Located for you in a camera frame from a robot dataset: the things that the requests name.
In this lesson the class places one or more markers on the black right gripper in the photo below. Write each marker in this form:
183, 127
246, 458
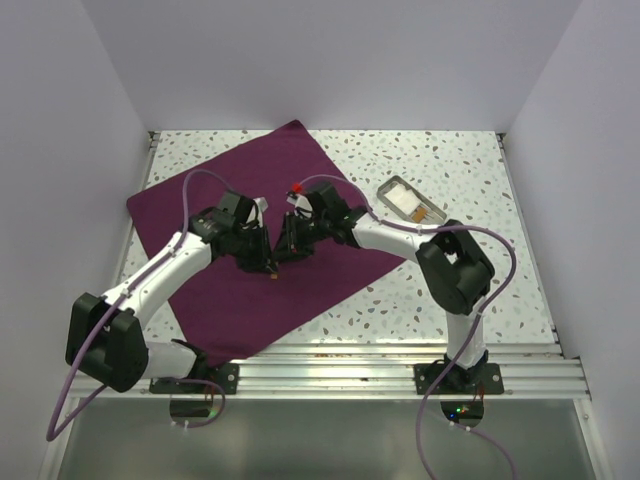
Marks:
291, 245

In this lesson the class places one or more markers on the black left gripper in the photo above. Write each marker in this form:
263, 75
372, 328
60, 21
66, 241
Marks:
263, 258

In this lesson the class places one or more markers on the steel instrument tray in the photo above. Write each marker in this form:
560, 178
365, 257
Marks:
437, 216

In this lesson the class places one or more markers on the orange adhesive bandage strips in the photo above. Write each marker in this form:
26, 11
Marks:
420, 215

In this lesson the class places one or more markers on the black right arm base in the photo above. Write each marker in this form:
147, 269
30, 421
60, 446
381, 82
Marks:
485, 378

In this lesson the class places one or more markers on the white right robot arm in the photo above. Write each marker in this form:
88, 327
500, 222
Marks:
457, 272

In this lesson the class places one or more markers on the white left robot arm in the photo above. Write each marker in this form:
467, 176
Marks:
106, 340

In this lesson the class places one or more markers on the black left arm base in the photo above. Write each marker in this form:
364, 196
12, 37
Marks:
179, 368

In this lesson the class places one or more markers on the purple cloth mat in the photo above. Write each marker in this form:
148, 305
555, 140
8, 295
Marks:
232, 314

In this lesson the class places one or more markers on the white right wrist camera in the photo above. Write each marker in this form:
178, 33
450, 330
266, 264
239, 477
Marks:
295, 196

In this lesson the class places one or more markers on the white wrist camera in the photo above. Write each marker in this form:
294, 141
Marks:
261, 205
295, 196

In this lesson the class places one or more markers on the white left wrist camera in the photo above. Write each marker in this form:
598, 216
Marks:
261, 205

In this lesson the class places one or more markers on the aluminium rail frame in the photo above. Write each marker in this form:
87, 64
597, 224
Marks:
367, 345

